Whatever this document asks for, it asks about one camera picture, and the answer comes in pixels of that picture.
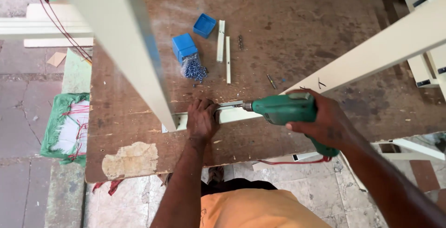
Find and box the plastic bag of screws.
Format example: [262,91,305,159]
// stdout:
[180,53,209,83]

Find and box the red electric wire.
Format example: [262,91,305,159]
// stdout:
[24,0,93,63]

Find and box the person's right hand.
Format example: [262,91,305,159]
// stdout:
[285,89,356,150]

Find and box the cream profile on floor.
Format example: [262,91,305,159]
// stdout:
[0,3,94,48]

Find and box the cream profile pieces pile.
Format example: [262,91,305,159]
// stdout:
[403,0,446,99]

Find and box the wide cream profile strip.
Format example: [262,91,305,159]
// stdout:
[216,20,226,63]

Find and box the blue plastic screw box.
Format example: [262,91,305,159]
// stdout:
[172,33,198,63]

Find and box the brown cardboard scrap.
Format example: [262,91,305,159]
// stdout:
[47,52,67,68]

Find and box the person's left hand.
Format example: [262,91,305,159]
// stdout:
[186,98,221,142]

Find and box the cream aluminium frame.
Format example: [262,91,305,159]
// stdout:
[50,0,446,133]

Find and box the thin cream profile strip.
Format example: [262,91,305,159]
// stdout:
[226,36,231,84]

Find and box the blue plastic box lid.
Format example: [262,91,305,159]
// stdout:
[193,13,217,39]

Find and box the red drill power cord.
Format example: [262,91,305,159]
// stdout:
[257,156,332,165]

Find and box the cream profile under table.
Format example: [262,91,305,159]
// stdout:
[252,138,446,172]

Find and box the green and white sack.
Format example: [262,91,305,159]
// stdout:
[40,92,90,167]

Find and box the red rag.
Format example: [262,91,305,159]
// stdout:
[92,179,125,196]

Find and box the green electric drill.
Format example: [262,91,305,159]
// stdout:
[234,93,340,158]

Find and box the person's orange shirt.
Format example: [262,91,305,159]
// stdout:
[200,189,333,228]

